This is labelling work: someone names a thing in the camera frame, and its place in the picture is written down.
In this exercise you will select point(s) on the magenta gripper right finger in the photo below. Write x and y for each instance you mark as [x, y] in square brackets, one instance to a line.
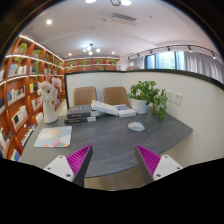
[153, 166]

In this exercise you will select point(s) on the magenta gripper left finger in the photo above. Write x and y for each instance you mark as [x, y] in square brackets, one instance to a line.
[73, 167]

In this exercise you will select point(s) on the colourful mouse pad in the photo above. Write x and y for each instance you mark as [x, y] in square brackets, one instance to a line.
[54, 137]

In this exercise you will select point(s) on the white computer mouse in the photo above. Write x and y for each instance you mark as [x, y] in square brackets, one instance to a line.
[136, 126]

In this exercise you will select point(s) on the dark hardcover book lower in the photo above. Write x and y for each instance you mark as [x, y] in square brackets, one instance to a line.
[80, 120]

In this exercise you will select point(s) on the dark hardcover book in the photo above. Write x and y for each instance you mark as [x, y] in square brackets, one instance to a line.
[80, 120]
[81, 111]

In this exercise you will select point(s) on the dark hardcover book upper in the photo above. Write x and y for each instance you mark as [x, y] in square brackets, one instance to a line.
[81, 111]

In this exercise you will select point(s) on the white book blue cover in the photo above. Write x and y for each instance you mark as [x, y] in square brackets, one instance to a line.
[125, 111]

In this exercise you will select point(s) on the green potted plant white pot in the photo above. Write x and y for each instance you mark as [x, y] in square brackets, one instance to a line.
[145, 95]

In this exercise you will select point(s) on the left tan chair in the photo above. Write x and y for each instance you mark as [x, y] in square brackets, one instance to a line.
[84, 95]

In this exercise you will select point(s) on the tan chair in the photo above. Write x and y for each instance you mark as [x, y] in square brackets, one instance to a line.
[84, 95]
[115, 95]

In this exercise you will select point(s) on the right tan chair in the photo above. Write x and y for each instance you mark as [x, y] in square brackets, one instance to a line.
[115, 95]

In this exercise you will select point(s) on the white vase with flowers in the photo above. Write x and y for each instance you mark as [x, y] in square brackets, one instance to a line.
[48, 92]

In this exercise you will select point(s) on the grey window curtain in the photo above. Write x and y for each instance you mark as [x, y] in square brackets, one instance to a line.
[205, 65]

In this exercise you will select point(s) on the orange wooden bookshelf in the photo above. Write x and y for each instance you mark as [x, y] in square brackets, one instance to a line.
[25, 65]

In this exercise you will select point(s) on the ceiling chandelier lamp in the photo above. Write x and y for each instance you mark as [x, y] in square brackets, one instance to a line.
[91, 49]

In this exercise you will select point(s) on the white wall socket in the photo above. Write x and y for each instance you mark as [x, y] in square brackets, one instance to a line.
[177, 98]

